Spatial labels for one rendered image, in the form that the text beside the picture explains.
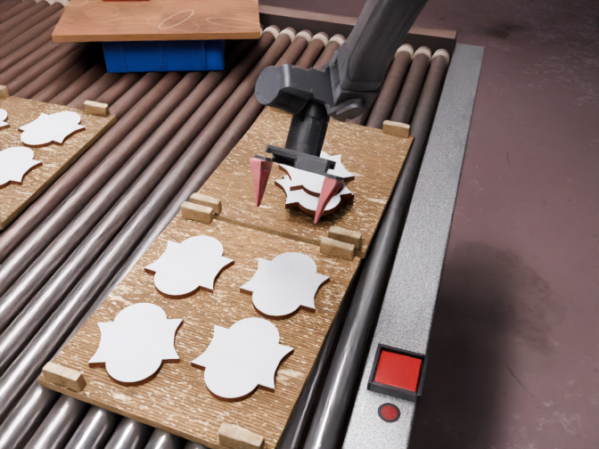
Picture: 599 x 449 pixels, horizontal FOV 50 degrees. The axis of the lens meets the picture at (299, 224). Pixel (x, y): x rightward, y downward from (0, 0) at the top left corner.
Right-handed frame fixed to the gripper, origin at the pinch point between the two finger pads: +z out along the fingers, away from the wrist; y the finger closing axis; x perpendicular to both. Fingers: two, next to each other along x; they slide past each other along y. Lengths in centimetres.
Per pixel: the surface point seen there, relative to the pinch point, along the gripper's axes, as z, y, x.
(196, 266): 13.3, -12.8, 1.3
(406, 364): 16.8, 24.0, -4.0
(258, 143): -9.0, -18.1, 34.7
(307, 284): 11.0, 5.6, 2.6
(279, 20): -46, -38, 88
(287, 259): 8.6, 0.7, 6.4
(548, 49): -113, 58, 332
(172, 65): -23, -52, 57
